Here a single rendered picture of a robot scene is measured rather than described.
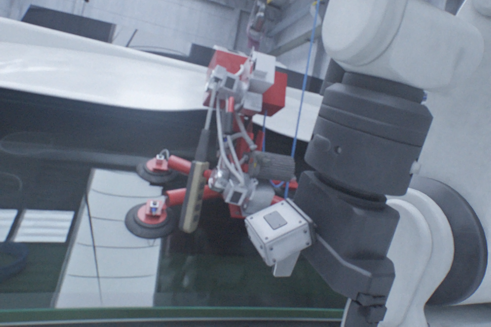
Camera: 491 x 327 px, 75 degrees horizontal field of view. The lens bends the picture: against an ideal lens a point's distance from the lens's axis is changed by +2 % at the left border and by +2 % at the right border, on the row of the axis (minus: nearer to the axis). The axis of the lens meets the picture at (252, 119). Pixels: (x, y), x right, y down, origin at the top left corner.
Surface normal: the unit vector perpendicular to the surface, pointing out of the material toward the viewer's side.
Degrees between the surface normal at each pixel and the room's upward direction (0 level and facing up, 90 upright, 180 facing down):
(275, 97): 73
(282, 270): 101
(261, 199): 116
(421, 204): 90
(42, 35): 90
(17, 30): 90
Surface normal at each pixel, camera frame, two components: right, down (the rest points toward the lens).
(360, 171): -0.28, 0.06
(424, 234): -0.31, -0.34
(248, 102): 0.34, -0.28
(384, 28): 0.32, 0.44
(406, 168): 0.51, 0.26
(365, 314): -0.88, -0.18
